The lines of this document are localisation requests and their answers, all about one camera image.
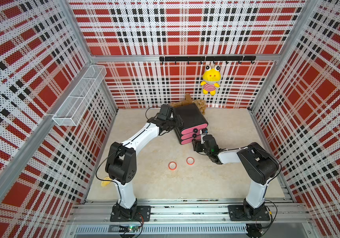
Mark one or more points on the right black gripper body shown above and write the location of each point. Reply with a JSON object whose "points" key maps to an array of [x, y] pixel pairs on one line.
{"points": [[200, 148]]}

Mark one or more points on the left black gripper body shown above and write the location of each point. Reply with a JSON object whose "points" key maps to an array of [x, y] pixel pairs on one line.
{"points": [[171, 122]]}

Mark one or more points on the black drawer cabinet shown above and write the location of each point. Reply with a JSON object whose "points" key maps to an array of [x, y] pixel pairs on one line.
{"points": [[191, 116]]}

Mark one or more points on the red tape roll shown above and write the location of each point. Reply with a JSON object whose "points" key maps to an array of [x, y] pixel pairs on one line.
{"points": [[172, 165], [190, 161]]}

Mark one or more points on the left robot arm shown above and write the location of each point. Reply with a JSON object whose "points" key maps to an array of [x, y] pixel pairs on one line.
{"points": [[121, 165]]}

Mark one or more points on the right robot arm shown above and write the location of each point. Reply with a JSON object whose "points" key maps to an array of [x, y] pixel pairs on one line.
{"points": [[260, 166]]}

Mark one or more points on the brown teddy bear plush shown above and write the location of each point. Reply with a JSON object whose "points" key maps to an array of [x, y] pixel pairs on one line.
{"points": [[200, 103]]}

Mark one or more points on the yellow frog plush toy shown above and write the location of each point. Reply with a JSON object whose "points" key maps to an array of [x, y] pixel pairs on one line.
{"points": [[211, 78]]}

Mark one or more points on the yellow banana toy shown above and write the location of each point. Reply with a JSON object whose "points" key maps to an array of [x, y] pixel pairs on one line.
{"points": [[105, 181]]}

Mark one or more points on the green circuit board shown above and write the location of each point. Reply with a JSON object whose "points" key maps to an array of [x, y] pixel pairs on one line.
{"points": [[128, 229]]}

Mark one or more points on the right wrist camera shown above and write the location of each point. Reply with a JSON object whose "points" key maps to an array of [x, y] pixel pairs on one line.
{"points": [[203, 133]]}

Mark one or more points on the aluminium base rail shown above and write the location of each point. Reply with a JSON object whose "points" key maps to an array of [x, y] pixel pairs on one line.
{"points": [[190, 218]]}

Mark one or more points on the white wire mesh basket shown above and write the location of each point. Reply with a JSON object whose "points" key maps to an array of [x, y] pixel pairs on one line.
{"points": [[74, 107]]}

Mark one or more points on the black hook rail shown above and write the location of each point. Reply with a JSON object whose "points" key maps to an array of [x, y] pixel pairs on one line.
{"points": [[206, 58]]}

